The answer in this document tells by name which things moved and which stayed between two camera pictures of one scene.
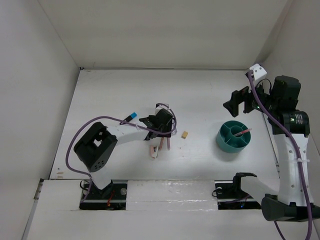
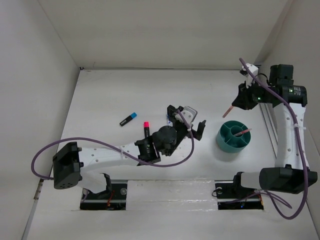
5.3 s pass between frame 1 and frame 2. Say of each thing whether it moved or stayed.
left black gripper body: moved
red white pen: stayed
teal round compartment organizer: stayed
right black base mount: stayed
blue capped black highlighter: stayed
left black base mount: stayed
